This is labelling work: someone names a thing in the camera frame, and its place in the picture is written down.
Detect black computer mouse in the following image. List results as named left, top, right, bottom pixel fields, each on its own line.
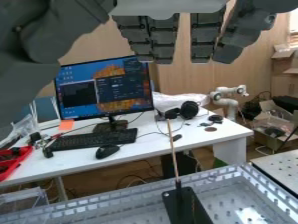
left=94, top=144, right=120, bottom=160

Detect computer monitor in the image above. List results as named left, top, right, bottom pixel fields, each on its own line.
left=53, top=54, right=155, bottom=122

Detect black headphones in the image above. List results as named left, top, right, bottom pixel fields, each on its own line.
left=163, top=100, right=200, bottom=121

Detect cardboard box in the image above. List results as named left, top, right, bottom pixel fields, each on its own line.
left=251, top=99, right=298, bottom=152

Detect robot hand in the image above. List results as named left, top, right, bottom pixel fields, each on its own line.
left=0, top=0, right=298, bottom=130

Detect thin stick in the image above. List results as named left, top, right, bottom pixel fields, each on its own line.
left=164, top=118, right=182, bottom=185

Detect white desk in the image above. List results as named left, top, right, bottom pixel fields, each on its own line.
left=0, top=105, right=253, bottom=202

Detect small white jointed device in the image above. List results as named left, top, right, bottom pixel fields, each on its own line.
left=207, top=84, right=249, bottom=123

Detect black plate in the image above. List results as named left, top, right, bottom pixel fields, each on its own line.
left=160, top=186, right=215, bottom=224

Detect orange sticky note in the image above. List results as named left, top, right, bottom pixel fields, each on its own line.
left=57, top=118, right=75, bottom=131

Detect black keyboard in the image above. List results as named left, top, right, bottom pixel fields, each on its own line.
left=45, top=127, right=139, bottom=153

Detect clear box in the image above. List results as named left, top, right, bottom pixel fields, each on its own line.
left=0, top=162, right=298, bottom=224

